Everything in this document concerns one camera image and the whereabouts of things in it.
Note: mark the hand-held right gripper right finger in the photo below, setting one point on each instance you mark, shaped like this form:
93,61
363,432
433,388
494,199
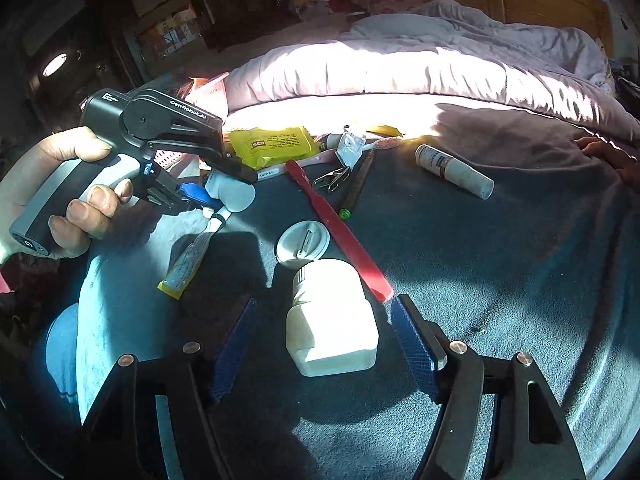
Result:
412,345

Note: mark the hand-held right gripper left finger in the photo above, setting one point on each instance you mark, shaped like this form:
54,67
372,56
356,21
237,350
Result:
232,350

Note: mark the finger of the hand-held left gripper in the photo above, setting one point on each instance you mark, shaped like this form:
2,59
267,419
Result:
195,195
235,165

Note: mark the white square bottle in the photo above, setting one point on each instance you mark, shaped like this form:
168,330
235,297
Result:
232,192
332,320

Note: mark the pink plastic basket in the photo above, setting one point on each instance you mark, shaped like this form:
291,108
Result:
210,87

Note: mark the person's left hand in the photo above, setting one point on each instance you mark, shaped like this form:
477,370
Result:
60,147

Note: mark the yellow wipes packet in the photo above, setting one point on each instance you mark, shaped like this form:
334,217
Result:
272,146

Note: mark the grey tube yellow end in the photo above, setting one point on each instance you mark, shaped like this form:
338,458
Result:
190,260

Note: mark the metal nail clipper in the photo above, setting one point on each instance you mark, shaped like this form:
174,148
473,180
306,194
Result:
330,180

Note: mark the cardboard box of orange cartons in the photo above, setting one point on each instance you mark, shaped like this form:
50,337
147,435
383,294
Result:
170,30

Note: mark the white round lid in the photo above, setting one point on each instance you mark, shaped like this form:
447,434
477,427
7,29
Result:
302,242

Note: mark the round lamp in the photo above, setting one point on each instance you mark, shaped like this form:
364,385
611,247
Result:
54,64

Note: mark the small clear plastic packet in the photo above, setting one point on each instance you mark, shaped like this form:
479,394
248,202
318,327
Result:
350,147

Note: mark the brown pen green cap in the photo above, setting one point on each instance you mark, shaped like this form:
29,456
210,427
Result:
356,185

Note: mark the long red strip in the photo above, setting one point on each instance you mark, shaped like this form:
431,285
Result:
340,232

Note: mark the pink white toothbrush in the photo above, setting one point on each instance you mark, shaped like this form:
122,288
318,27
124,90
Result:
385,144

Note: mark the yellow wrapper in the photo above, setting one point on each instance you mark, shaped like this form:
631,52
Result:
385,131

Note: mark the small white spray bottle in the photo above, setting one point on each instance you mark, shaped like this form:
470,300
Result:
452,165

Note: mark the grey quilt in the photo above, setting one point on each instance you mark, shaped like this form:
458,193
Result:
425,70

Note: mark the wooden headboard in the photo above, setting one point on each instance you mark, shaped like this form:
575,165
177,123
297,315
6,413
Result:
525,0

